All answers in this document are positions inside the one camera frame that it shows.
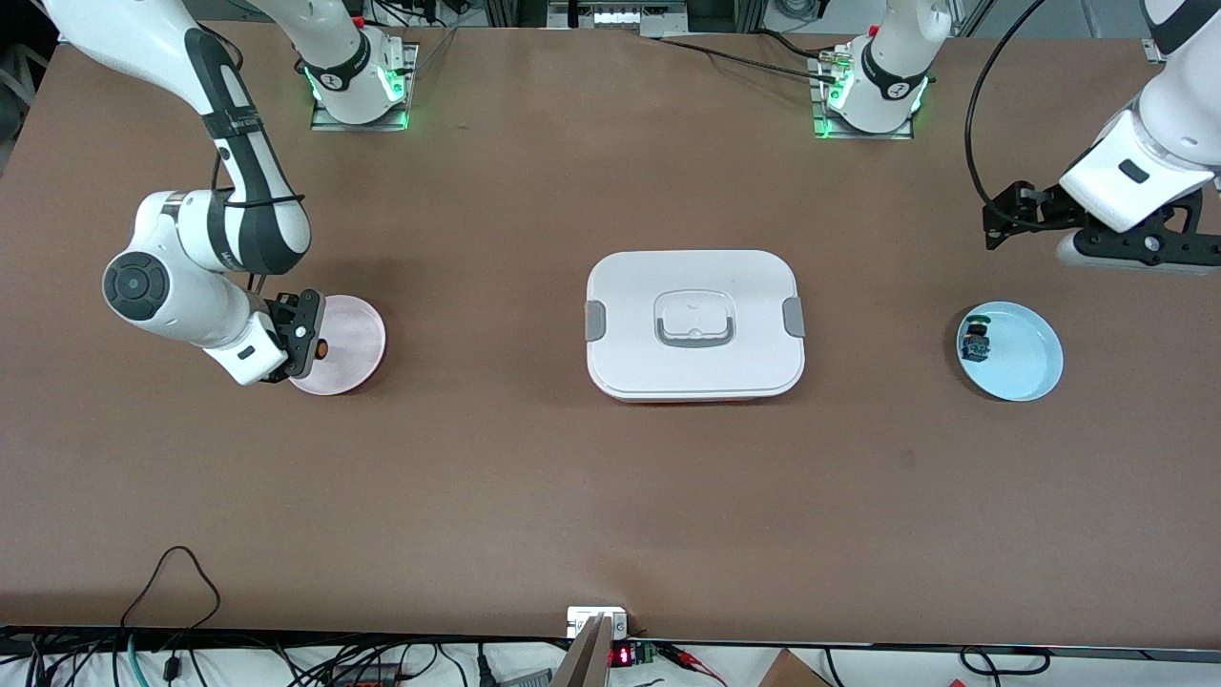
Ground pink round plate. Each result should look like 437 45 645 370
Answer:
286 295 387 396

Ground light blue round plate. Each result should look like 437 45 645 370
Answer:
956 301 1065 403

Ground black device red terminals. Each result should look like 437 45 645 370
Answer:
324 663 404 687

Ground white lidded container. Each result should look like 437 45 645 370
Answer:
584 250 807 406

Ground white socket box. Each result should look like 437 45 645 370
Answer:
567 606 631 640

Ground grey aluminium profile bar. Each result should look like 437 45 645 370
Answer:
551 614 614 687

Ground red test leads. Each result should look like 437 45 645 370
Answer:
658 643 732 687

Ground brown cardboard box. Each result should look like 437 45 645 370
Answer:
758 649 833 687

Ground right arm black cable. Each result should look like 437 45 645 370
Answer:
208 143 308 299

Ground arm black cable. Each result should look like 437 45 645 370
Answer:
964 0 1052 236
208 143 308 299

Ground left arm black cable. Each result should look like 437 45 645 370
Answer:
964 0 1052 236

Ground green push-button switch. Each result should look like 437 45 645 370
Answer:
960 313 993 364

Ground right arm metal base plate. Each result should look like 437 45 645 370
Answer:
310 42 420 133

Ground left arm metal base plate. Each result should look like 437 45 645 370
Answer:
811 48 915 141

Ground thin black looped cable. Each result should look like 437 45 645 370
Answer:
119 545 222 632

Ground black table cable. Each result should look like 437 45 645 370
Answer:
756 27 826 64
641 34 840 83

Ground silver equipment frame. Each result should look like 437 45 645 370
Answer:
548 0 690 31

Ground black coiled cable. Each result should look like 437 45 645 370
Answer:
958 646 1052 677

